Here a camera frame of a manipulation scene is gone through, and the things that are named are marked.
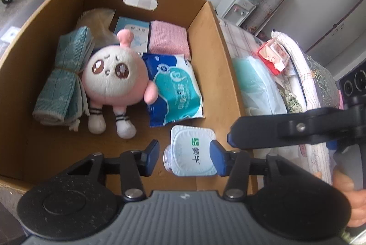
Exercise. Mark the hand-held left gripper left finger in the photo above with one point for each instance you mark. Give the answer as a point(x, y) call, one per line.
point(151, 158)

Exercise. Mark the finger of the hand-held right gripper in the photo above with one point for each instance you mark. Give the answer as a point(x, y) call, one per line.
point(271, 128)
point(332, 145)

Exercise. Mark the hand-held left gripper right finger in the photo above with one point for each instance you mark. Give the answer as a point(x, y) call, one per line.
point(218, 158)

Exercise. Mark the white yogurt cup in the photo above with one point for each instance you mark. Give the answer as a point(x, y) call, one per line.
point(191, 150)

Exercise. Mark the blue white tissue packet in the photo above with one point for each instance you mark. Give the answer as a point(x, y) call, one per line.
point(174, 96)

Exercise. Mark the pink white plush toy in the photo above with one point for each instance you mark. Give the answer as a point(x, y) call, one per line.
point(114, 82)

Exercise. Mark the brown cardboard box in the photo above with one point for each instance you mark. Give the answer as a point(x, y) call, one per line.
point(43, 148)

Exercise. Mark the teal checked towel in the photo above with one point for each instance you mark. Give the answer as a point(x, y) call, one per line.
point(63, 76)

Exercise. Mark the pink knitted cloth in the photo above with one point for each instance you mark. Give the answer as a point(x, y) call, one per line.
point(168, 36)

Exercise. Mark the light blue mask box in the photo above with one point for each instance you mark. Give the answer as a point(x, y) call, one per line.
point(137, 33)

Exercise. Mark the beige plastic bag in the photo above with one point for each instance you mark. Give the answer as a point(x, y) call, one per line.
point(97, 22)

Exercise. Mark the person's right hand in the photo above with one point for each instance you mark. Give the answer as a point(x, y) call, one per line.
point(359, 207)

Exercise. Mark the white plastic bag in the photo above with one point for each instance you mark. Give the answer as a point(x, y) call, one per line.
point(257, 85)

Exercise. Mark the grey patterned quilt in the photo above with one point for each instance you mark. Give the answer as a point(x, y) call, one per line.
point(323, 79)

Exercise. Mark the red white plastic packet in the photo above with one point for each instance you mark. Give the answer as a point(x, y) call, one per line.
point(267, 60)

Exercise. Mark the white striped blanket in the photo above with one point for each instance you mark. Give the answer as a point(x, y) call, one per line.
point(303, 62)

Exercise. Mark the white wardrobe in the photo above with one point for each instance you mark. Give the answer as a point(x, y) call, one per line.
point(340, 33)

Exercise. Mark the rolled floral mat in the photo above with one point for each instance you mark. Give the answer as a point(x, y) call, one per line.
point(271, 8)

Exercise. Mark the white water dispenser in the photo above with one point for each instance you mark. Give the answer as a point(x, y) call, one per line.
point(233, 6)

